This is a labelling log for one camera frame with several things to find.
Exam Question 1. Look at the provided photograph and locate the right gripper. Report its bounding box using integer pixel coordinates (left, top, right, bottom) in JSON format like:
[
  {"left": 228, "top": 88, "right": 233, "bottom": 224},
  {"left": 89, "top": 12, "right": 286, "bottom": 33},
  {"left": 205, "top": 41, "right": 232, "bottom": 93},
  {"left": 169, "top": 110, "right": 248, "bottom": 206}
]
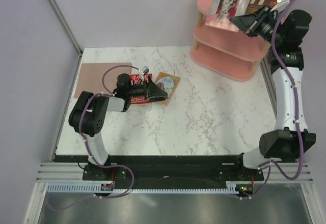
[{"left": 230, "top": 4, "right": 285, "bottom": 46}]

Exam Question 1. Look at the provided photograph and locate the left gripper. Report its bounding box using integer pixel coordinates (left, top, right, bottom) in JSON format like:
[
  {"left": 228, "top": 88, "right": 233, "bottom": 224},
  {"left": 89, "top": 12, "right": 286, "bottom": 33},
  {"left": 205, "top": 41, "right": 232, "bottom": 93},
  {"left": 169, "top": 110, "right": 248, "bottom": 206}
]
[{"left": 127, "top": 76, "right": 168, "bottom": 103}]

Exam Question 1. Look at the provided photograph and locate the brown Edward Tulane book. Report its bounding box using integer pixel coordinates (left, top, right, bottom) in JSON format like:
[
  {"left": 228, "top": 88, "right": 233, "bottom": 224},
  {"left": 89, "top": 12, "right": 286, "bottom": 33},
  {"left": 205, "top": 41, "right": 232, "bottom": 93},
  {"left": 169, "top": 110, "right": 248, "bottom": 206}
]
[{"left": 245, "top": 0, "right": 277, "bottom": 15}]

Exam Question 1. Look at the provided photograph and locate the pink Shakespeare story book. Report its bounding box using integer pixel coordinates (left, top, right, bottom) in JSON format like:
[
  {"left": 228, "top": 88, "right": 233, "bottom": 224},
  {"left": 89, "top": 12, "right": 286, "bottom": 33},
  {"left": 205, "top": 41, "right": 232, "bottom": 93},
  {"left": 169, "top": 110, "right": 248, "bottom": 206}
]
[{"left": 205, "top": 0, "right": 250, "bottom": 33}]

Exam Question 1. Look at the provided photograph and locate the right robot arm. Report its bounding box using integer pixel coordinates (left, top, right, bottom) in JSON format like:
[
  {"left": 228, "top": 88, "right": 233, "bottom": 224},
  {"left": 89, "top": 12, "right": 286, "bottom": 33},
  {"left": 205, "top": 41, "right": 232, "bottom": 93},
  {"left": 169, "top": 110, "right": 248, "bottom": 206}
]
[{"left": 230, "top": 6, "right": 316, "bottom": 180}]

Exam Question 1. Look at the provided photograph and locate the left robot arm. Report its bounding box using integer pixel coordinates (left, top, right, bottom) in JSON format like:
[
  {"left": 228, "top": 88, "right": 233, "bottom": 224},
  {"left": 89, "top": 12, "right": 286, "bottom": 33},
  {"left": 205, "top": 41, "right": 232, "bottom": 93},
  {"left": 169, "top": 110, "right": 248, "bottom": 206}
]
[{"left": 68, "top": 73, "right": 168, "bottom": 180}]

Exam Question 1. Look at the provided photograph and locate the tan Othello book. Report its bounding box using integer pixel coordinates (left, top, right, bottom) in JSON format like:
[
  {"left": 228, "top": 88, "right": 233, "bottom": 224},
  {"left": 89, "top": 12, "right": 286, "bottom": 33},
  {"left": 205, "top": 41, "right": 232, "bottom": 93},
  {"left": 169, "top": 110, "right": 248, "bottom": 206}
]
[{"left": 154, "top": 72, "right": 181, "bottom": 106}]

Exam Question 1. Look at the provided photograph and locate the red Treehouse book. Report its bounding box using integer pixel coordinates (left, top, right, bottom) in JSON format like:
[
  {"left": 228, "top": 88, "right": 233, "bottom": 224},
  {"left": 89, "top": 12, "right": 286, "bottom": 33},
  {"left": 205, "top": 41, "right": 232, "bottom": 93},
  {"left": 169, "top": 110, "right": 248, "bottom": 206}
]
[{"left": 130, "top": 73, "right": 152, "bottom": 105}]

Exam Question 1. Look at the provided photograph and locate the pink three-tier shelf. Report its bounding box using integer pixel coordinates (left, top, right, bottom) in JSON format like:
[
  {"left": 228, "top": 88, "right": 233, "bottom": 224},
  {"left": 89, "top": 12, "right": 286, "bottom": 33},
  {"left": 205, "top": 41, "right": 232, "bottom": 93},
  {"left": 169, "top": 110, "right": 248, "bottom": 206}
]
[{"left": 191, "top": 0, "right": 270, "bottom": 81}]

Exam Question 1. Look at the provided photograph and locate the brown cardboard file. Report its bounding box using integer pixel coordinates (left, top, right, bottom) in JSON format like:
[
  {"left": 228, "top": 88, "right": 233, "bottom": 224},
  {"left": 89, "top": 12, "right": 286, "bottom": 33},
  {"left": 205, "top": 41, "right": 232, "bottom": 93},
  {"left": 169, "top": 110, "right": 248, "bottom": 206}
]
[{"left": 73, "top": 62, "right": 132, "bottom": 99}]

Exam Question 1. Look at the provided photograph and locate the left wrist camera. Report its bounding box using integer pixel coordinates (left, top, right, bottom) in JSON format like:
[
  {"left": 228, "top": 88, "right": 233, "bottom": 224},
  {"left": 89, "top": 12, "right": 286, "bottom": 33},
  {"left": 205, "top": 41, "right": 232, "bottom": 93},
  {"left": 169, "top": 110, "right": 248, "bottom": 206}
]
[{"left": 138, "top": 66, "right": 149, "bottom": 80}]

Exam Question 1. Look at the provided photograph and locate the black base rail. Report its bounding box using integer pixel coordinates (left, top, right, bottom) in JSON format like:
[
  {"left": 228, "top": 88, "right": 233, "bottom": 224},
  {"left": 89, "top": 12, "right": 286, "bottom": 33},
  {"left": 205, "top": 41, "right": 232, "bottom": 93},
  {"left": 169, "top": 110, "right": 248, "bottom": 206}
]
[{"left": 52, "top": 154, "right": 265, "bottom": 184}]

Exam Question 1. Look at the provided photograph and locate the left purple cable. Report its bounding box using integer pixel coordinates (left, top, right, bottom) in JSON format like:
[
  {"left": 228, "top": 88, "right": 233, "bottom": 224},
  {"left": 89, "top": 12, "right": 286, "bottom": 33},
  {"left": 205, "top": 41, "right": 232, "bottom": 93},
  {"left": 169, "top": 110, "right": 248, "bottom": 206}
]
[{"left": 45, "top": 65, "right": 141, "bottom": 211}]

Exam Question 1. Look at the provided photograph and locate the white slotted cable duct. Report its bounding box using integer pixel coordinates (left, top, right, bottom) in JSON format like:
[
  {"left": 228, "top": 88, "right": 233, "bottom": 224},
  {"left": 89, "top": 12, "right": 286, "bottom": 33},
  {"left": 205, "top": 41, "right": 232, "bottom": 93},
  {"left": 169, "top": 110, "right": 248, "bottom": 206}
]
[{"left": 46, "top": 182, "right": 253, "bottom": 194}]

